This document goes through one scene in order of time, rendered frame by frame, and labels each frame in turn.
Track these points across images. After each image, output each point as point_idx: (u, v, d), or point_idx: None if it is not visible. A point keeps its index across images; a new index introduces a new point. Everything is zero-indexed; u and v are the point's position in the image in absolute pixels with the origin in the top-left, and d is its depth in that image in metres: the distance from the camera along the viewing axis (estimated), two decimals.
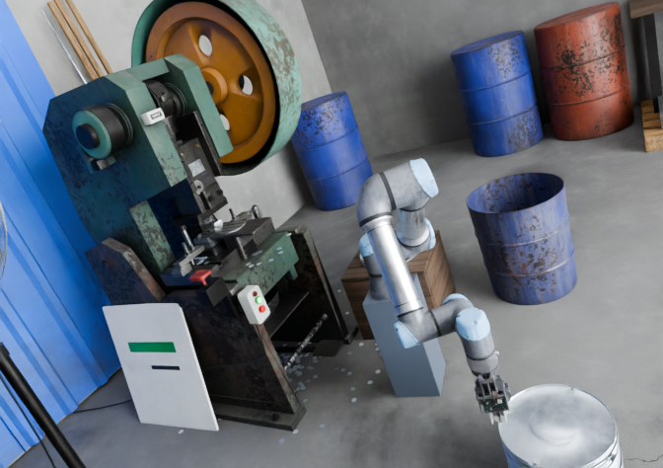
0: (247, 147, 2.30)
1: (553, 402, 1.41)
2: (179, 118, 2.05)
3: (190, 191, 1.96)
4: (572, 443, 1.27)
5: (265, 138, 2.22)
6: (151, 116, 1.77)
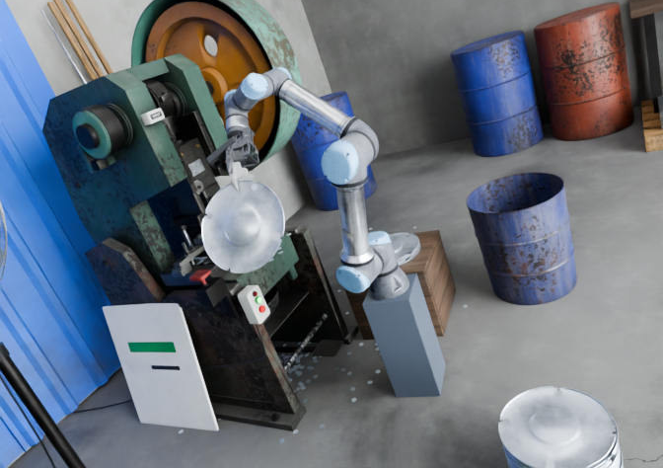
0: None
1: (265, 223, 1.51)
2: (179, 118, 2.05)
3: (190, 191, 1.96)
4: (225, 241, 1.55)
5: (259, 147, 2.26)
6: (151, 116, 1.77)
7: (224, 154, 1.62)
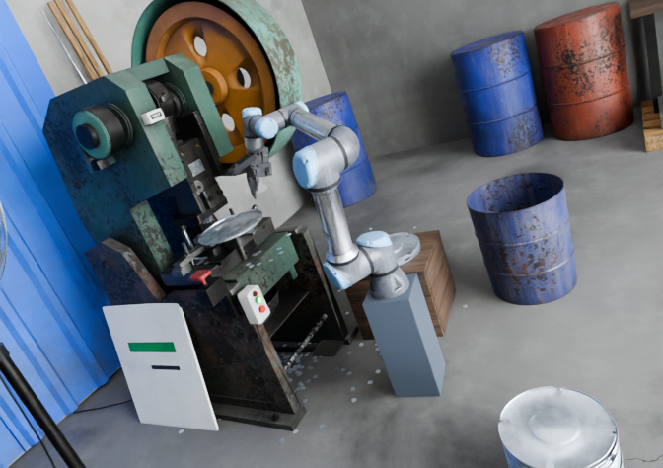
0: None
1: (233, 232, 2.03)
2: (179, 118, 2.05)
3: (190, 191, 1.96)
4: (220, 227, 2.15)
5: None
6: (151, 116, 1.77)
7: (244, 166, 1.96)
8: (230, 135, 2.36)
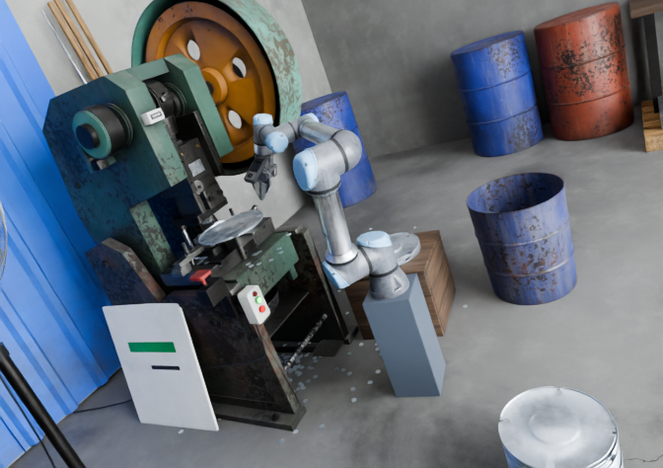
0: None
1: (240, 229, 2.04)
2: (179, 118, 2.05)
3: (190, 191, 1.96)
4: (216, 230, 2.13)
5: None
6: (151, 116, 1.77)
7: None
8: None
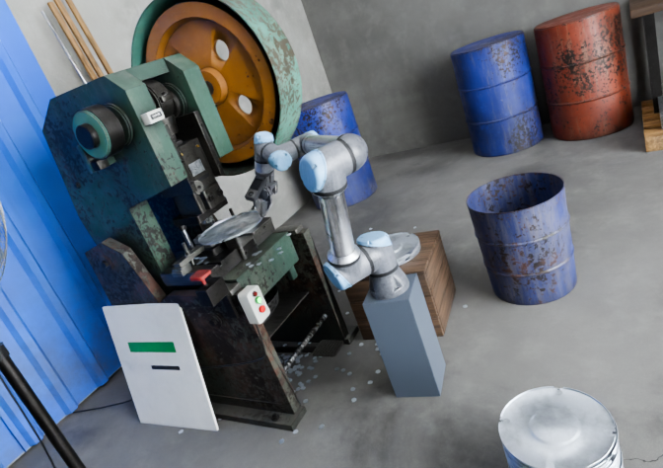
0: (190, 13, 2.09)
1: (249, 219, 2.12)
2: (179, 118, 2.05)
3: (190, 191, 1.96)
4: (218, 236, 2.05)
5: (168, 11, 2.14)
6: (151, 116, 1.77)
7: None
8: (223, 38, 2.12)
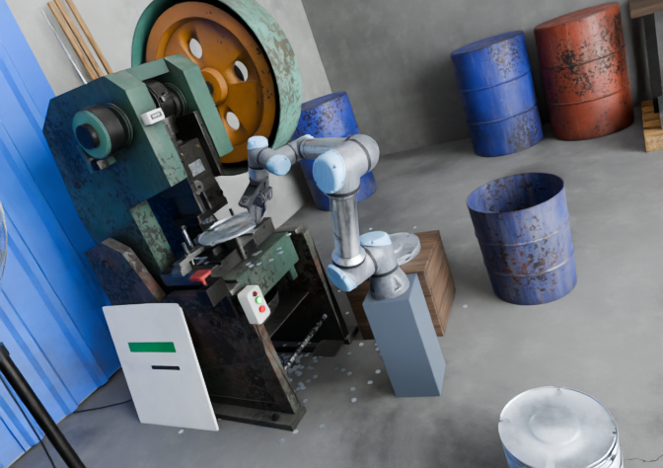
0: (156, 42, 2.25)
1: (237, 219, 2.18)
2: (179, 118, 2.05)
3: (190, 191, 1.96)
4: (235, 231, 2.04)
5: (147, 62, 2.33)
6: (151, 116, 1.77)
7: None
8: (186, 36, 2.20)
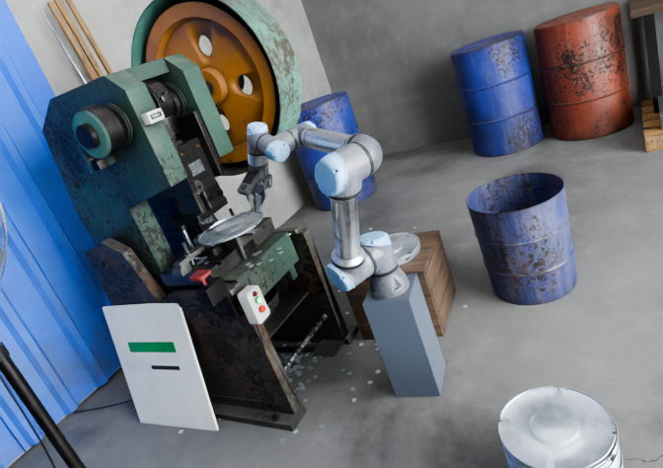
0: (250, 50, 2.05)
1: (214, 232, 2.12)
2: (179, 118, 2.05)
3: (190, 191, 1.96)
4: (247, 219, 2.13)
5: (235, 21, 2.02)
6: (151, 116, 1.77)
7: None
8: (255, 86, 2.16)
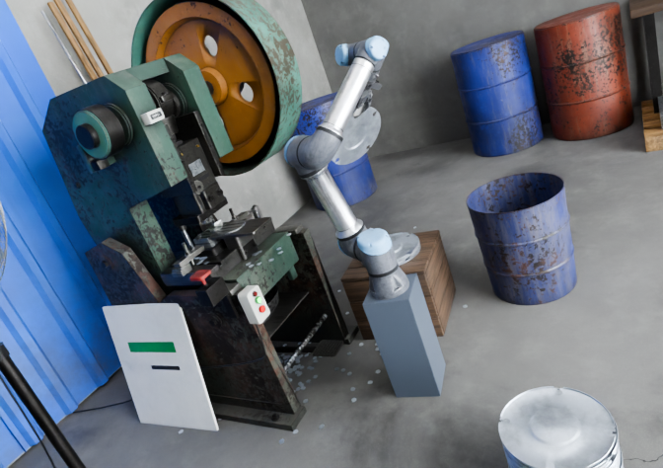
0: None
1: (358, 148, 2.24)
2: (179, 118, 2.05)
3: (190, 191, 1.96)
4: (359, 121, 2.13)
5: None
6: (151, 116, 1.77)
7: None
8: None
